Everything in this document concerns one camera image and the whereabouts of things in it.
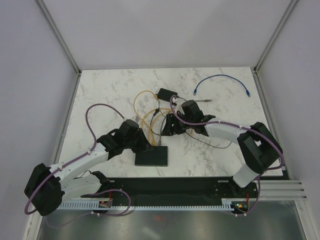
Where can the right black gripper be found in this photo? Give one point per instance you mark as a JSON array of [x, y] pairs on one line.
[[172, 118]]

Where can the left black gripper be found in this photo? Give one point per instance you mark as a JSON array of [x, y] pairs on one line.
[[144, 145]]

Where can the black network switch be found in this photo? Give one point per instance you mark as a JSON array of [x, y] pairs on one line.
[[157, 156]]

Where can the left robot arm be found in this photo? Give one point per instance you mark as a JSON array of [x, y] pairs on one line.
[[49, 186]]

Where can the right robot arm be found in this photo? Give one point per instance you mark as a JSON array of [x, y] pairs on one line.
[[258, 146]]

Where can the black power adapter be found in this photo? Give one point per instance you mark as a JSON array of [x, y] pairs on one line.
[[165, 94]]

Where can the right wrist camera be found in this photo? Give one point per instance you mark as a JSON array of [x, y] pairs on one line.
[[176, 104]]

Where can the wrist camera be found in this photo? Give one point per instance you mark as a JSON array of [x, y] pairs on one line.
[[136, 119], [176, 104]]

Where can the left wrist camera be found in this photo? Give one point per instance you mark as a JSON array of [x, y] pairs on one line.
[[136, 119]]

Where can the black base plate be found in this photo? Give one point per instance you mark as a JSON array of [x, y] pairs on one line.
[[175, 191]]

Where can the white slotted cable duct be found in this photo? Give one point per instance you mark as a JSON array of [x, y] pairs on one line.
[[99, 205]]

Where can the aluminium frame rail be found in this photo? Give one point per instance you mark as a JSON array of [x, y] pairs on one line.
[[270, 189]]

